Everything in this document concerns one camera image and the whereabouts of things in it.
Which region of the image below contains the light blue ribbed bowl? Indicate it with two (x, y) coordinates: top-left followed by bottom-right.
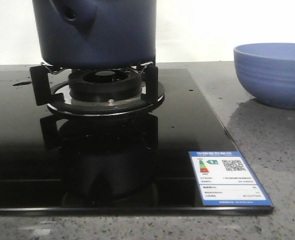
(233, 42), (295, 109)

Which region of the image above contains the black pot support grate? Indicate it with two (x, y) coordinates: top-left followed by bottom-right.
(29, 62), (165, 119)

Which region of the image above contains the dark blue cooking pot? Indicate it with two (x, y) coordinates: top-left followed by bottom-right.
(32, 0), (157, 69)

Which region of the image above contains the black round gas burner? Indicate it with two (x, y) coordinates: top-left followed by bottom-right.
(68, 69), (142, 102)

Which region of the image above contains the black glass gas stove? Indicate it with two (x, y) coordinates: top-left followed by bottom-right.
(0, 67), (274, 216)

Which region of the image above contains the blue energy efficiency label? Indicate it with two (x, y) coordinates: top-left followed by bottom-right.
(189, 151), (273, 207)

